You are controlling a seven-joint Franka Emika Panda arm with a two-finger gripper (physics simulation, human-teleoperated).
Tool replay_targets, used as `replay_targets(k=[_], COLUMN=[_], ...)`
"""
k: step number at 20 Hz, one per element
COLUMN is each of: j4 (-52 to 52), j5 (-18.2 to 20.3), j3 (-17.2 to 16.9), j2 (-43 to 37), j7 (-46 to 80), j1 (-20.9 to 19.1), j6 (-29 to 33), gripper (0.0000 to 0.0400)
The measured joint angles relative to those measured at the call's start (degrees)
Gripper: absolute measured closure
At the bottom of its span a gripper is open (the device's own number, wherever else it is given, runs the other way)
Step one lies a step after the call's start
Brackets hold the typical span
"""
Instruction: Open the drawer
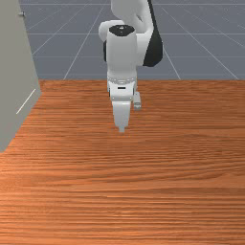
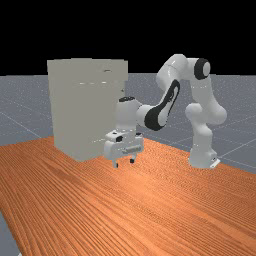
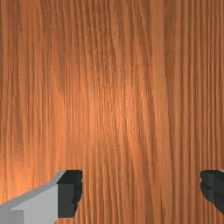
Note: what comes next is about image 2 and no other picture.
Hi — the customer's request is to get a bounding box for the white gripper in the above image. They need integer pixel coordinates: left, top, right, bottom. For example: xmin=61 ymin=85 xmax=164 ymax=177
xmin=103 ymin=129 xmax=145 ymax=169

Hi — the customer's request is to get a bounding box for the pale cabinet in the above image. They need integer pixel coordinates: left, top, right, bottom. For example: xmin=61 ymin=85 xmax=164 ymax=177
xmin=46 ymin=58 xmax=129 ymax=163

